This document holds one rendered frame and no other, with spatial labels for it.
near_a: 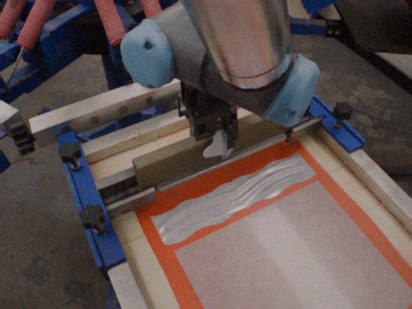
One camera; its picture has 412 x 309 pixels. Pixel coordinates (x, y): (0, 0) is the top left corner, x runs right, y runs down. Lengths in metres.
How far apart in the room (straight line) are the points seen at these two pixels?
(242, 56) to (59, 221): 1.73
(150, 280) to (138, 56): 0.40
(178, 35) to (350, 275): 0.51
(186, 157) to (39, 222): 1.41
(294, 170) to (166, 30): 0.47
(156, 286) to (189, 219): 0.14
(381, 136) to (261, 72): 2.14
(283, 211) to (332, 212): 0.10
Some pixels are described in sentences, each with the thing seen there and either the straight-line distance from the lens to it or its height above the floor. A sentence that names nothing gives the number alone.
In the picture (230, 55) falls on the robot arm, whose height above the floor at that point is 1.40.
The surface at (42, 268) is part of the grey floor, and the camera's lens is 1.84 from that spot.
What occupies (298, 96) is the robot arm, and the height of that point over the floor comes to 1.34.
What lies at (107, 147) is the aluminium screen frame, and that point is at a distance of 0.78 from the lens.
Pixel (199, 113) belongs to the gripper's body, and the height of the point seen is 1.16.
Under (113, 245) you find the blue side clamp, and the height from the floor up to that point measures 1.00.
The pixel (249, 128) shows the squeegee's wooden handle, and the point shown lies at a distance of 0.69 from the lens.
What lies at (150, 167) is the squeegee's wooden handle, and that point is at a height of 1.06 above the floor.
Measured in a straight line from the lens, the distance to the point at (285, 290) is 0.65.
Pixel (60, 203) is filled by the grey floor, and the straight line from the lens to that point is 1.99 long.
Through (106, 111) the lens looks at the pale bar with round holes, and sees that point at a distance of 0.81.
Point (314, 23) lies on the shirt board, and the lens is 1.39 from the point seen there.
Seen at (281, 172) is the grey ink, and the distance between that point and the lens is 0.76.
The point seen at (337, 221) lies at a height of 0.95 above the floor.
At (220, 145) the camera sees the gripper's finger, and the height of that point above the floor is 1.07.
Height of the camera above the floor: 1.55
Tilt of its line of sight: 49 degrees down
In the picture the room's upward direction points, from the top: straight up
